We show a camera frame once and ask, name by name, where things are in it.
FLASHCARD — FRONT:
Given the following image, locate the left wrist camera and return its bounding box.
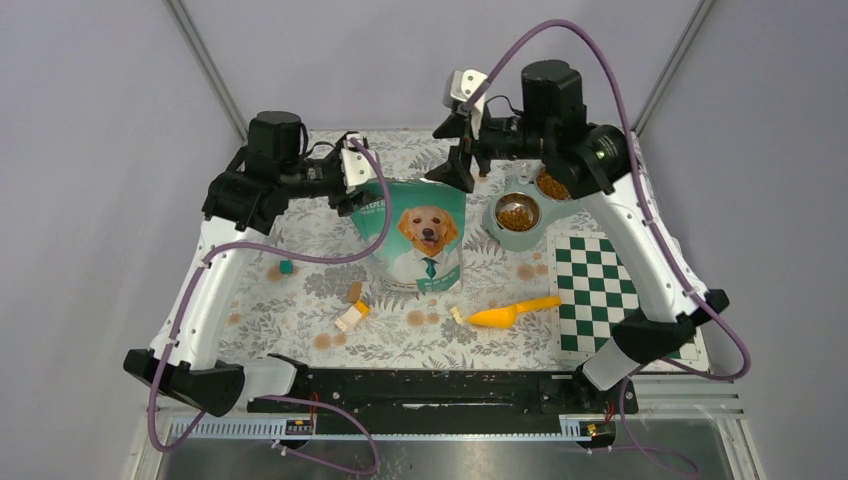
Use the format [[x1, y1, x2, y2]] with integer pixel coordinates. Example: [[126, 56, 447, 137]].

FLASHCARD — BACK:
[[339, 132, 377, 193]]

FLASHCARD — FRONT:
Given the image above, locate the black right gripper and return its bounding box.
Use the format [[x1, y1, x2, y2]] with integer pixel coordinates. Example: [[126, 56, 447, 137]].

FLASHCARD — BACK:
[[424, 103, 552, 194]]

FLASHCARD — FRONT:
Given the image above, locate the brown pet food kibble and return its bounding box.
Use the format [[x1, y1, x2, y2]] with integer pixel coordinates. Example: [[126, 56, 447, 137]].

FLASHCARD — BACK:
[[495, 167, 571, 232]]

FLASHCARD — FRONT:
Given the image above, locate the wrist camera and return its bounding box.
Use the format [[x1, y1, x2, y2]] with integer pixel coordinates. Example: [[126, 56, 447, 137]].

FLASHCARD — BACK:
[[443, 69, 491, 123], [339, 132, 377, 193]]

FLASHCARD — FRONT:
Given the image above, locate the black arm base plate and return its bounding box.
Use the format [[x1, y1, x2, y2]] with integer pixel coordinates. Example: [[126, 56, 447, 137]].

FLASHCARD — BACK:
[[247, 363, 639, 436]]

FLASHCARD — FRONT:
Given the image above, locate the green dog food bag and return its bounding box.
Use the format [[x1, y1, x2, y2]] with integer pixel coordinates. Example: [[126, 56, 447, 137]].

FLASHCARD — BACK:
[[370, 179, 466, 294]]

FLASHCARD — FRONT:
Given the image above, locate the orange plastic scoop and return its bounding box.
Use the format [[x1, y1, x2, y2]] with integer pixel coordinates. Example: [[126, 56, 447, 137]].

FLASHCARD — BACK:
[[467, 296, 561, 329]]

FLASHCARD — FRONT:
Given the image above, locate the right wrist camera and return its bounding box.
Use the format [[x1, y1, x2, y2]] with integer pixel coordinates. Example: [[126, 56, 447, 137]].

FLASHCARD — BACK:
[[443, 69, 491, 123]]

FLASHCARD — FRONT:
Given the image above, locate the floral patterned table cloth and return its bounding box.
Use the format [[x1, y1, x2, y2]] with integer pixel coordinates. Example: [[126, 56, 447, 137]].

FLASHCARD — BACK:
[[220, 162, 601, 370]]

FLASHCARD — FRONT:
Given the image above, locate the green white checkerboard mat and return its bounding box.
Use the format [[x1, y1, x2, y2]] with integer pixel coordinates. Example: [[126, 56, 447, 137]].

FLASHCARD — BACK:
[[549, 234, 711, 374]]

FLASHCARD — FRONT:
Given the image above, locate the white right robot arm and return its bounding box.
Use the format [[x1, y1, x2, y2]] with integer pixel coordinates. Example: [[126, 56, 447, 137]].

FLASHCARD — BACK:
[[425, 60, 729, 412]]

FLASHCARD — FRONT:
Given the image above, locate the mint double pet bowl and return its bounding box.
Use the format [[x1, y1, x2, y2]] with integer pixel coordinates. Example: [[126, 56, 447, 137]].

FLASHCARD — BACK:
[[482, 160, 584, 252]]

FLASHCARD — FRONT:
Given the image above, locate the brown wooden cylinder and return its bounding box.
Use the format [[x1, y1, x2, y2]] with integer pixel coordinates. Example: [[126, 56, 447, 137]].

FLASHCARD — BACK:
[[347, 282, 363, 304]]

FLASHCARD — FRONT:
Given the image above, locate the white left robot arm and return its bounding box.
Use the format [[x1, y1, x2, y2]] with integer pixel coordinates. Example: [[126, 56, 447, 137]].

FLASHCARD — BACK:
[[123, 111, 377, 417]]

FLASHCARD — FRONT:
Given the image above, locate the small cream toy piece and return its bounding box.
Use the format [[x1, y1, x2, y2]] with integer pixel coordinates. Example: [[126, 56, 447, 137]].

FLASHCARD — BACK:
[[448, 306, 464, 325]]

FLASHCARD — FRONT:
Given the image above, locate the white yellow toy block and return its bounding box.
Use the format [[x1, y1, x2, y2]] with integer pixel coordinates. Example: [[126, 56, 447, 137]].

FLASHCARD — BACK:
[[334, 301, 370, 332]]

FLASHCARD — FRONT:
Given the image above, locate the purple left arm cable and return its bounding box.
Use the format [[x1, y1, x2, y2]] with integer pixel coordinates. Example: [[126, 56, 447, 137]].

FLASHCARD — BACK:
[[145, 137, 395, 477]]

